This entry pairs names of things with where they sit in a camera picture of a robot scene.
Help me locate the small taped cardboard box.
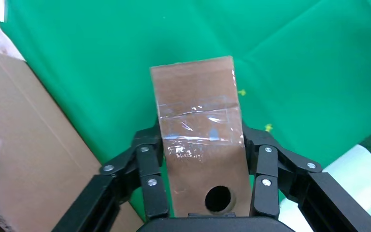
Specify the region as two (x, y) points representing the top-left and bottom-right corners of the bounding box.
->
(149, 56), (254, 219)

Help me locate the green table cloth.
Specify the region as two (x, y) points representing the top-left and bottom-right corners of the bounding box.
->
(0, 0), (371, 221)

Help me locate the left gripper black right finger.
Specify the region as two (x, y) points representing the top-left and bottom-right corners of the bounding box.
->
(241, 121), (371, 232)

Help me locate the large open cardboard carton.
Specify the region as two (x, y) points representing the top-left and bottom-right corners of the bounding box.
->
(0, 46), (145, 232)

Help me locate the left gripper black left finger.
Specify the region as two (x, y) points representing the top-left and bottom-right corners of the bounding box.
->
(51, 121), (171, 232)

